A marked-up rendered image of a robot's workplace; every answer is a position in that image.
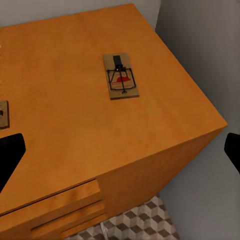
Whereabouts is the mousetrap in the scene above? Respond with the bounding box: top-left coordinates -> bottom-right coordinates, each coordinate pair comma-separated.
103,52 -> 140,101
0,100 -> 10,130

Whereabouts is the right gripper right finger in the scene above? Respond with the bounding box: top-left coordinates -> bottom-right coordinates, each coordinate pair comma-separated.
224,133 -> 240,173

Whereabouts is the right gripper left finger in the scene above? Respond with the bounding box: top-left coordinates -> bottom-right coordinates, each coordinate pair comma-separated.
0,133 -> 26,193

